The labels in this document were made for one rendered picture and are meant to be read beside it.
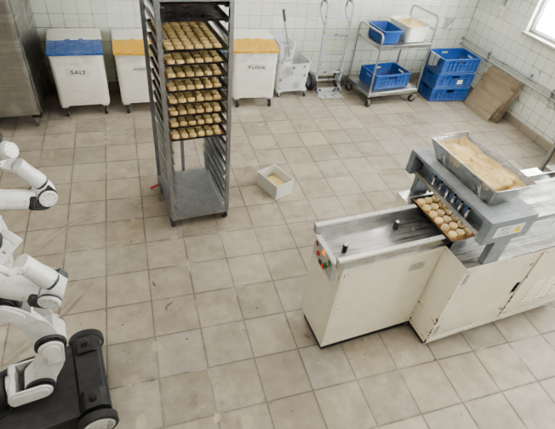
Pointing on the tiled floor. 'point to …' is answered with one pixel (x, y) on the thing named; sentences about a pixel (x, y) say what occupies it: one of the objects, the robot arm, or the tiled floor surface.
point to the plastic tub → (275, 181)
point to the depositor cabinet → (490, 276)
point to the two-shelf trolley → (397, 62)
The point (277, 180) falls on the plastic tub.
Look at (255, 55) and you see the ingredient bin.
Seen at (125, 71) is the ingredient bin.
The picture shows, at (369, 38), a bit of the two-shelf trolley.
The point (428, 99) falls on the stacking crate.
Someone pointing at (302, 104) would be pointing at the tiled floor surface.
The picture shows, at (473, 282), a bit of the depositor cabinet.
